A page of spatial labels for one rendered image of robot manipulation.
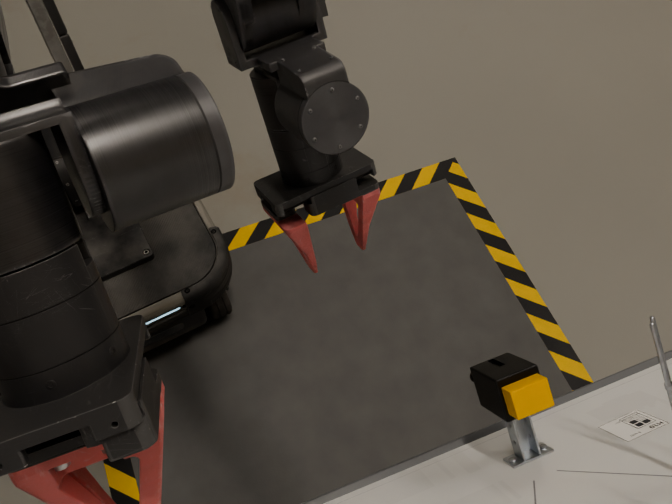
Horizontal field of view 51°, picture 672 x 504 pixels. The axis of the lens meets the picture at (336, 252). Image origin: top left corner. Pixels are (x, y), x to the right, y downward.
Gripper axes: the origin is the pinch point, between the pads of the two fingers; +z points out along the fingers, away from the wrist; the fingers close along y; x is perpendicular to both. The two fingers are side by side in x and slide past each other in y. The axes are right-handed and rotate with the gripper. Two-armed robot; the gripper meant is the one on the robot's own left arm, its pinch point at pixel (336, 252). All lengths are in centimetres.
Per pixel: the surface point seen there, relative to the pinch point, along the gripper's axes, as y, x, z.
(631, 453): 15.1, -23.0, 19.4
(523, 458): 7.7, -16.4, 21.0
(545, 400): 10.1, -17.7, 13.4
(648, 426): 19.6, -20.7, 20.9
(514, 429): 8.0, -15.1, 18.1
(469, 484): 1.7, -15.6, 21.3
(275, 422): -5, 69, 81
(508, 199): 82, 92, 68
